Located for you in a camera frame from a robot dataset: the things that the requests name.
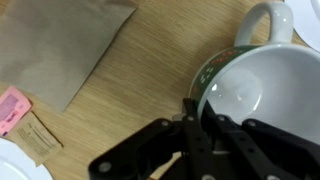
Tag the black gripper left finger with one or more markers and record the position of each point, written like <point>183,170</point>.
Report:
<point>193,146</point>

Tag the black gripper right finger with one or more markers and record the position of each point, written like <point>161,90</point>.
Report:
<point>266,150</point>

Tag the white and green mug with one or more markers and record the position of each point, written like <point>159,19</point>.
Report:
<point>283,83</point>

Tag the large white plate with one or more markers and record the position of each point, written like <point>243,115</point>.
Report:
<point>305,23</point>

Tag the brown sugar packet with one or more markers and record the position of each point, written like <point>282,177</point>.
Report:
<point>35,140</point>

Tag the brown paper napkin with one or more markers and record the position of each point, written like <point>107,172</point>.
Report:
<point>56,46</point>

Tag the small white plate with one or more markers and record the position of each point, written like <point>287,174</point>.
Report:
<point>13,165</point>

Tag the pink sweetener packet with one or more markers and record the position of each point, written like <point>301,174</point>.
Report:
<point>11,108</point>

